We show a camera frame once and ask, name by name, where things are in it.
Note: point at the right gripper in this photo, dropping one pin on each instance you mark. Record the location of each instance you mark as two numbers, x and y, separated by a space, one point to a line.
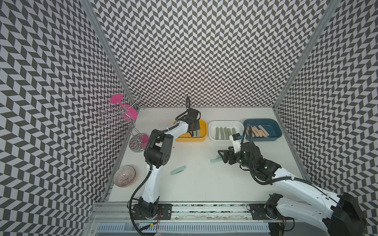
230 152

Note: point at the pink knife diagonal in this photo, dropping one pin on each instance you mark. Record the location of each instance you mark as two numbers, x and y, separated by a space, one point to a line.
256 131

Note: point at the wire rack with pink discs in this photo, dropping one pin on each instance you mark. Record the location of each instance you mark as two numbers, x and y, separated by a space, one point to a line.
118 112

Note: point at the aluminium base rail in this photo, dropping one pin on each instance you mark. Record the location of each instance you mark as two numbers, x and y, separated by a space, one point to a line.
202 211

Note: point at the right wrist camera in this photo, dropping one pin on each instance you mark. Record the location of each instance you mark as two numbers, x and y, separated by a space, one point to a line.
236 142

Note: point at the olive knife vertical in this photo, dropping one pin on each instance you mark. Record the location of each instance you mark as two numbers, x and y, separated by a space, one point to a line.
226 133

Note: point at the yellow storage box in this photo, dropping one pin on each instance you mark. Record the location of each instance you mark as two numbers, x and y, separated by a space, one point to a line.
188 138

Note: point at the pink ribbed glass bowl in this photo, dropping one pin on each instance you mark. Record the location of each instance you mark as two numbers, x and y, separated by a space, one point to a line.
125 176

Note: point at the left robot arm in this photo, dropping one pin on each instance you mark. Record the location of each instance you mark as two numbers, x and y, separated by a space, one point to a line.
145 199

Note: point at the dark teal storage box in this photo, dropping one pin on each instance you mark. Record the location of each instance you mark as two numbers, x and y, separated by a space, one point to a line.
270 125

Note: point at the white storage box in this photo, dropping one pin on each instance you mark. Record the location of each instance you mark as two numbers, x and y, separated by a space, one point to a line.
228 124

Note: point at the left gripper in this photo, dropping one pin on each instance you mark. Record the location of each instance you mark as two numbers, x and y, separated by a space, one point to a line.
197 124

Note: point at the pink knife vertical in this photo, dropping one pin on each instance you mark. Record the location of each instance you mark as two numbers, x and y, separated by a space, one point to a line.
254 132

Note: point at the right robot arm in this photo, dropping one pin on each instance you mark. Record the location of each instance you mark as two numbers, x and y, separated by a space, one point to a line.
336 214

